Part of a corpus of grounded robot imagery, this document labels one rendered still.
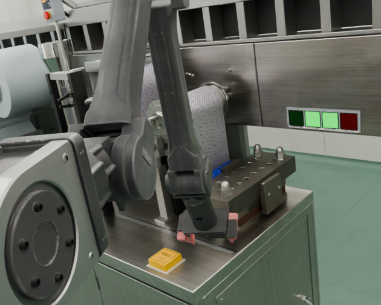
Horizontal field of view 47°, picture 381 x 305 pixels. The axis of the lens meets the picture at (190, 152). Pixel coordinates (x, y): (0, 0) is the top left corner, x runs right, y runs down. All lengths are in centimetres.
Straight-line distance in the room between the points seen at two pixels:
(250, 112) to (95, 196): 124
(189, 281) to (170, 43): 68
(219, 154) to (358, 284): 140
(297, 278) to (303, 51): 79
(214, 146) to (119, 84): 101
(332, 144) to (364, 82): 286
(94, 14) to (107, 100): 160
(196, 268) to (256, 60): 73
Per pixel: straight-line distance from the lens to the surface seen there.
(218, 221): 101
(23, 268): 33
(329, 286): 266
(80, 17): 223
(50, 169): 35
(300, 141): 437
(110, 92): 55
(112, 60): 58
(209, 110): 150
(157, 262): 128
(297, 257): 163
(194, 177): 86
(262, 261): 143
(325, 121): 146
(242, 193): 136
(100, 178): 43
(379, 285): 270
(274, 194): 148
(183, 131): 82
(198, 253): 133
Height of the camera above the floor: 160
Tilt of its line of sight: 19 degrees down
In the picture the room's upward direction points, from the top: 9 degrees counter-clockwise
